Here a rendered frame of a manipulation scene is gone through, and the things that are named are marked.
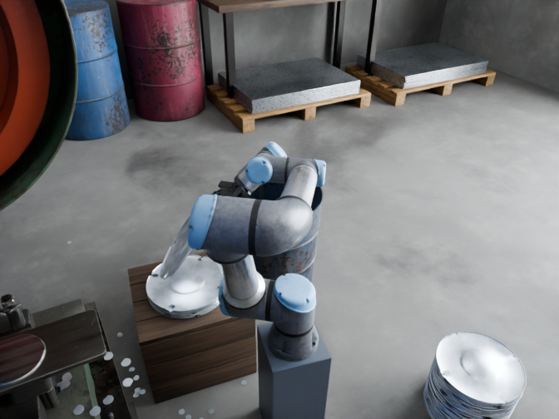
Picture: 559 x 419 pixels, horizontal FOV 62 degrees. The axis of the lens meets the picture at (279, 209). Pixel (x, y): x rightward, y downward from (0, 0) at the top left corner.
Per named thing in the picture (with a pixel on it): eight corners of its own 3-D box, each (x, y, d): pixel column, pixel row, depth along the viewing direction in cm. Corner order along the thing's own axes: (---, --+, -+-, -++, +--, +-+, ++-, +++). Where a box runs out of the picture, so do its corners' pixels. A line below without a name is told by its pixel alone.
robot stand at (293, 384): (304, 394, 175) (310, 313, 149) (322, 439, 161) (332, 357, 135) (259, 406, 171) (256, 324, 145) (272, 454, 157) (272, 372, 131)
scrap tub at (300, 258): (290, 238, 252) (293, 160, 224) (333, 287, 222) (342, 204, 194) (219, 261, 236) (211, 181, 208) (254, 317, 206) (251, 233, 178)
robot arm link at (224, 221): (271, 327, 133) (252, 239, 87) (221, 321, 135) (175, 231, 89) (278, 288, 139) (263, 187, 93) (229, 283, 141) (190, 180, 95)
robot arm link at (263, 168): (284, 160, 124) (289, 153, 135) (244, 156, 126) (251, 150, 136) (283, 189, 127) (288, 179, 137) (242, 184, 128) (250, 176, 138)
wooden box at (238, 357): (231, 304, 211) (227, 246, 191) (257, 372, 182) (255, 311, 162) (141, 328, 200) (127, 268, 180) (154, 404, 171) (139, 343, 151)
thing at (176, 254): (154, 279, 166) (152, 278, 166) (191, 210, 176) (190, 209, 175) (175, 281, 141) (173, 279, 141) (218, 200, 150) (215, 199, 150)
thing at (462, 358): (420, 341, 167) (421, 339, 166) (490, 325, 173) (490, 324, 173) (467, 414, 144) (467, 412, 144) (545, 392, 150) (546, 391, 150)
